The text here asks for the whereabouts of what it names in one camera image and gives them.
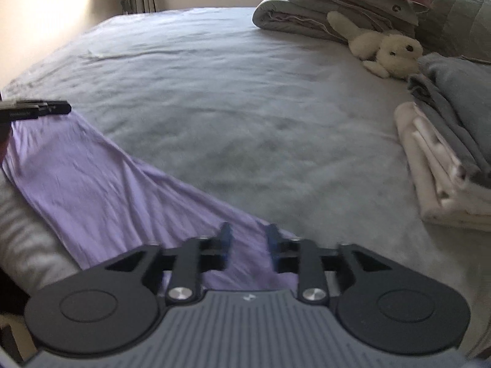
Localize grey bed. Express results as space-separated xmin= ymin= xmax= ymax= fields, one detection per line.
xmin=0 ymin=6 xmax=491 ymax=353

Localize purple sweater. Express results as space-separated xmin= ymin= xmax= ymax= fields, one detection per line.
xmin=2 ymin=109 xmax=303 ymax=292

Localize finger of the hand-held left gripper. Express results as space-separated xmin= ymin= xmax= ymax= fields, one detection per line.
xmin=0 ymin=100 xmax=72 ymax=123

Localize folded white clothes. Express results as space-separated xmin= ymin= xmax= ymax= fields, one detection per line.
xmin=394 ymin=102 xmax=491 ymax=232

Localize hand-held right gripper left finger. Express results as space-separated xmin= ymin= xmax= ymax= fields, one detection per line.
xmin=105 ymin=222 xmax=233 ymax=303

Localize white plush toy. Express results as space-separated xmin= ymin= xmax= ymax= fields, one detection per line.
xmin=327 ymin=11 xmax=423 ymax=80

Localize grey padded headboard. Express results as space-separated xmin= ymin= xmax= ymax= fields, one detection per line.
xmin=416 ymin=0 xmax=491 ymax=64

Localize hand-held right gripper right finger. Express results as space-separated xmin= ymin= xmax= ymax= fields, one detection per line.
xmin=266 ymin=224 xmax=392 ymax=304

